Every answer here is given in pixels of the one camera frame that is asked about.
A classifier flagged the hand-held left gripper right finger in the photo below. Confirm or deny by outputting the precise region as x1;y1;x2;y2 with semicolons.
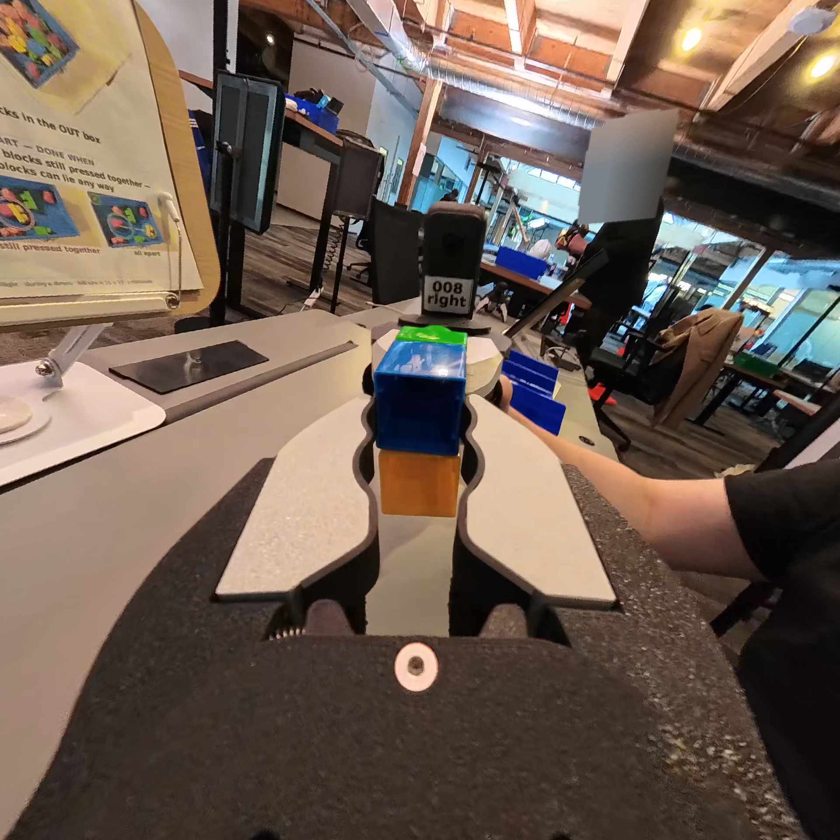
457;394;618;608

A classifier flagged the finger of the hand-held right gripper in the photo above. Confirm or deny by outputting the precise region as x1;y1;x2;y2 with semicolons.
465;335;505;398
372;331;401;395

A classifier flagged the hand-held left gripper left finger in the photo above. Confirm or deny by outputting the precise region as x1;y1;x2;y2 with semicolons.
214;395;380;603

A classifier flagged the green two-stud toy block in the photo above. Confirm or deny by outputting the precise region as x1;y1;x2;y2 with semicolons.
395;325;468;347

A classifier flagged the blue plastic bin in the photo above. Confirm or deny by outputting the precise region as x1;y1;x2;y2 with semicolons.
502;350;567;436

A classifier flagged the blue toy block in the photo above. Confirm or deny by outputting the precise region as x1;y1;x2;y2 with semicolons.
373;340;468;457

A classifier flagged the yellow toy block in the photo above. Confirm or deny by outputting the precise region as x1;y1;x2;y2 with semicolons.
378;449;462;517

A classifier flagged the person's right forearm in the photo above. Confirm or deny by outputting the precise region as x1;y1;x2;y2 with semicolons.
499;377;765;581

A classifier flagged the grey desk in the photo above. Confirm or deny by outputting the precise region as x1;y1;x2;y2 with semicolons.
0;308;621;821

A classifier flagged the black panel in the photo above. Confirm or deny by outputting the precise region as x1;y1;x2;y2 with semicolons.
371;197;424;306

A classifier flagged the blue storage bin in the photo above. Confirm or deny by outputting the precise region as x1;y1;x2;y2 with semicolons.
495;246;549;280

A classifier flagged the black monitor back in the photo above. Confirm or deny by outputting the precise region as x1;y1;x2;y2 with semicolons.
335;141;385;221

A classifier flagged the dark flat plate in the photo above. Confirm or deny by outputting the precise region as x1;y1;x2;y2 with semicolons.
108;340;270;395

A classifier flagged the tan coat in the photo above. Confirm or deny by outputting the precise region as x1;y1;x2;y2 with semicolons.
650;308;746;427

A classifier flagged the framed screen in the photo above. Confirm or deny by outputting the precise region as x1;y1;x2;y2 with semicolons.
210;71;286;234

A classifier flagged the instruction poster on board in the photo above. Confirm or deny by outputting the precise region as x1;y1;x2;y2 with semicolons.
0;0;222;326

